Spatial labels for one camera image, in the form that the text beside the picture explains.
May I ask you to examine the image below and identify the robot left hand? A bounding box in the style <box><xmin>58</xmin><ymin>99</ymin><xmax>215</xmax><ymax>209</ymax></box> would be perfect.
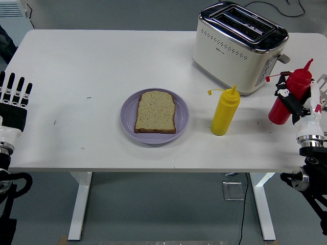
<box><xmin>0</xmin><ymin>71</ymin><xmax>33</xmax><ymax>143</ymax></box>

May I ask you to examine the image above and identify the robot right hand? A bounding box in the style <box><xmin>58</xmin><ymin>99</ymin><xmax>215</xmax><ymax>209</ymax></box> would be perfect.
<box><xmin>274</xmin><ymin>71</ymin><xmax>325</xmax><ymax>140</ymax></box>

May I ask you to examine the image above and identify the red squeeze bottle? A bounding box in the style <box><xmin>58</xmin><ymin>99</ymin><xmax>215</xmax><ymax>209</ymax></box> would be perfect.
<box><xmin>265</xmin><ymin>58</ymin><xmax>314</xmax><ymax>126</ymax></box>

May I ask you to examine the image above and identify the bread slice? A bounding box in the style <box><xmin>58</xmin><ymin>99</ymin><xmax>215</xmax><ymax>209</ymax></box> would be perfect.
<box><xmin>134</xmin><ymin>90</ymin><xmax>177</xmax><ymax>134</ymax></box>

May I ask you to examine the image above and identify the person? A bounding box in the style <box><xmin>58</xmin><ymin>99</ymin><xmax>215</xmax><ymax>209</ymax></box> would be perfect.
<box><xmin>0</xmin><ymin>24</ymin><xmax>18</xmax><ymax>64</ymax></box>

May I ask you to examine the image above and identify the yellow squeeze bottle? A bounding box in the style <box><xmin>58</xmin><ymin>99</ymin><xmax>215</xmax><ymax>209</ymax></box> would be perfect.
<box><xmin>207</xmin><ymin>84</ymin><xmax>241</xmax><ymax>136</ymax></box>

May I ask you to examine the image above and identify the white table leg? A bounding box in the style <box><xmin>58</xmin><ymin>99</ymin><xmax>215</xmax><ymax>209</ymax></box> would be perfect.
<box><xmin>67</xmin><ymin>172</ymin><xmax>93</xmax><ymax>241</ymax></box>
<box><xmin>249</xmin><ymin>172</ymin><xmax>277</xmax><ymax>241</ymax></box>

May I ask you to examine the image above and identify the square metal floor plate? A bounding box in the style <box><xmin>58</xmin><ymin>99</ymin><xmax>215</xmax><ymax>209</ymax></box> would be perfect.
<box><xmin>222</xmin><ymin>181</ymin><xmax>245</xmax><ymax>202</ymax></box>

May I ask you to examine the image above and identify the cream and chrome toaster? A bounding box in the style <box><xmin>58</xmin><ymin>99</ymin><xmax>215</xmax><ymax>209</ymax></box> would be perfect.
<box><xmin>192</xmin><ymin>1</ymin><xmax>291</xmax><ymax>97</ymax></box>

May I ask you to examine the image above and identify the white grilled appliance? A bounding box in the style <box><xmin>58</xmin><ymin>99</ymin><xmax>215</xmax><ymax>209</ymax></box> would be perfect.
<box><xmin>0</xmin><ymin>0</ymin><xmax>35</xmax><ymax>48</ymax></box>

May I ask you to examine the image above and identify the purple plate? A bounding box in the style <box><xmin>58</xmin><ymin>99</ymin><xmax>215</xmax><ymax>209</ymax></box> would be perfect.
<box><xmin>120</xmin><ymin>88</ymin><xmax>190</xmax><ymax>145</ymax></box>

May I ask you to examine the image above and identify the black floor cable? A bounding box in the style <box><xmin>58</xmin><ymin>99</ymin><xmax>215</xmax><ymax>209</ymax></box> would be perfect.
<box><xmin>237</xmin><ymin>173</ymin><xmax>250</xmax><ymax>245</ymax></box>

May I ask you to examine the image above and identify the thin black looped cable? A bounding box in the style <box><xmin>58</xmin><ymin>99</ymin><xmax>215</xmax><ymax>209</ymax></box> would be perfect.
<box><xmin>241</xmin><ymin>0</ymin><xmax>306</xmax><ymax>18</ymax></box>

